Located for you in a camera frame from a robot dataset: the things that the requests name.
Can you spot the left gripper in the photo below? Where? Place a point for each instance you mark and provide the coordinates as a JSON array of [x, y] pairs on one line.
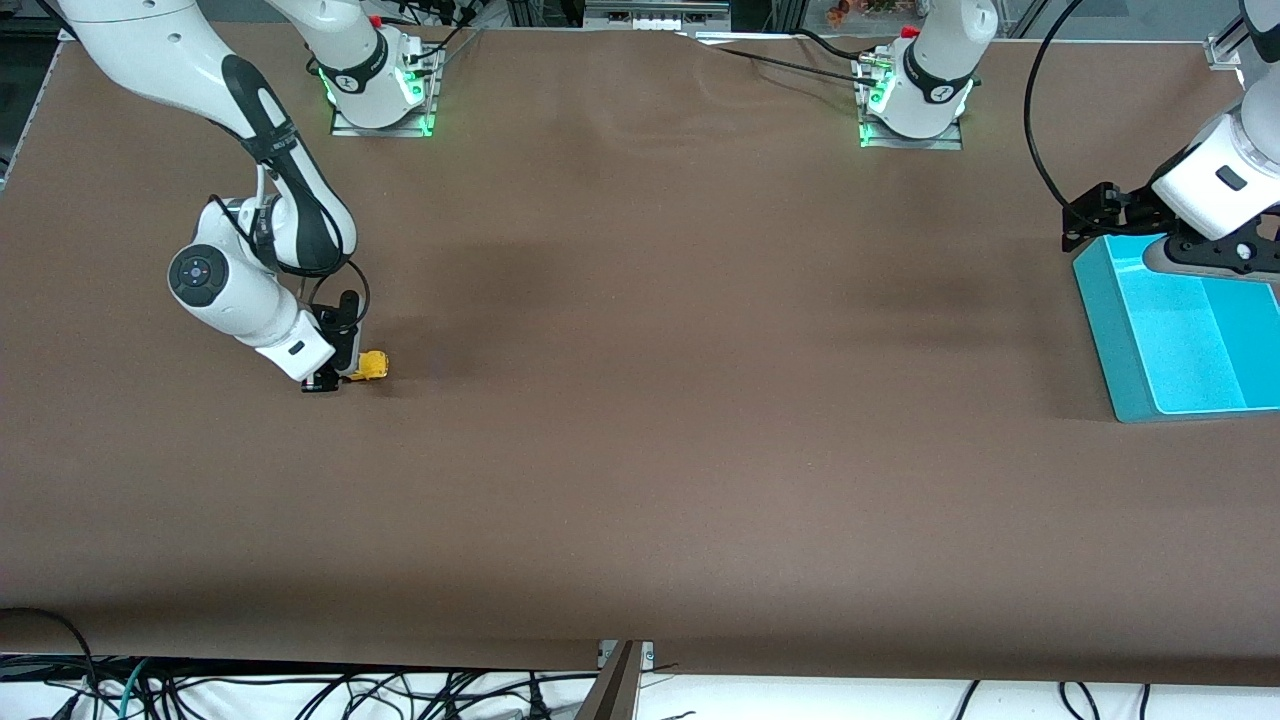
[[1124, 208]]

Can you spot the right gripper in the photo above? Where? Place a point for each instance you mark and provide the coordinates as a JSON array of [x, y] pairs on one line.
[[343, 345]]

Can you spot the yellow beetle toy car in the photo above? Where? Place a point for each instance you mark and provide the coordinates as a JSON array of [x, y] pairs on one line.
[[372, 366]]

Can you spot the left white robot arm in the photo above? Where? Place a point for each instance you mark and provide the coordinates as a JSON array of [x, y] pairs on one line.
[[940, 70]]

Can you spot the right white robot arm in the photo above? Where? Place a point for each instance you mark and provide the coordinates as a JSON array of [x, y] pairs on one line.
[[150, 50]]

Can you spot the teal plastic storage bin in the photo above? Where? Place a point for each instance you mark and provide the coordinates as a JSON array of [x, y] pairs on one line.
[[1180, 350]]

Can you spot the aluminium corner profile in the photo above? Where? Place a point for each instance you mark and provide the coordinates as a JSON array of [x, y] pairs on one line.
[[1225, 50]]

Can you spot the brown table cover mat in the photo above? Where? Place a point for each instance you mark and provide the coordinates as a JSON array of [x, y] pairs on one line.
[[640, 400]]

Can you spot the grey white power strip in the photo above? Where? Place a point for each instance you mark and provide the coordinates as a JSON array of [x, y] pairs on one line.
[[655, 22]]

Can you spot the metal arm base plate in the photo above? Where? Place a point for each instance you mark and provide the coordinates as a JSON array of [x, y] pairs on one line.
[[915, 143], [385, 130]]

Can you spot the metal table edge bracket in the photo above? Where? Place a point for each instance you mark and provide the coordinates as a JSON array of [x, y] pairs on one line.
[[618, 690]]

